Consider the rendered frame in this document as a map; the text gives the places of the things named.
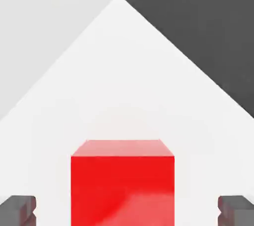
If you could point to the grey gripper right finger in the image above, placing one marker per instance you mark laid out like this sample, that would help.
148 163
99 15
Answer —
238 212

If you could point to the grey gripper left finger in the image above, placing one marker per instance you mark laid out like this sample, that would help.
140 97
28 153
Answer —
13 211

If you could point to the small red cube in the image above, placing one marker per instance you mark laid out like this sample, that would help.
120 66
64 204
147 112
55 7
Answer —
122 186

